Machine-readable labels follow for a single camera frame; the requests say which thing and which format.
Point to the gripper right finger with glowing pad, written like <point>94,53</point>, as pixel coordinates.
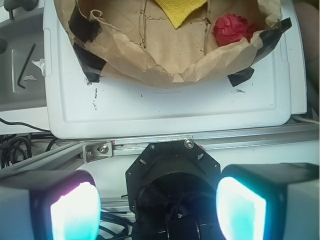
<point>278,201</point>

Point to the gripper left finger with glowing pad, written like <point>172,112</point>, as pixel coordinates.
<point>48,205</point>

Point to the red paper ball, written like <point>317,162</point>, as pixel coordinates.
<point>231,28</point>

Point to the white plastic board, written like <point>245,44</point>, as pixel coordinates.
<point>115,108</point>

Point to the grey plastic tray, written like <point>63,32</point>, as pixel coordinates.
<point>19,30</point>

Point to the black hex key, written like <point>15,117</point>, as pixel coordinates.
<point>25,66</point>

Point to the white paper scrap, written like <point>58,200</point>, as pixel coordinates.
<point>41,65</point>

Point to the brown paper bag tray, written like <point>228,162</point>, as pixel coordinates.
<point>134,40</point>

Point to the yellow cloth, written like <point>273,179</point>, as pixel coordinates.
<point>178,10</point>

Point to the aluminium frame rail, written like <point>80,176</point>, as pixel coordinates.
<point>289,143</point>

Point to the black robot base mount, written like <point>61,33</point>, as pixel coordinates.
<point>171,189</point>

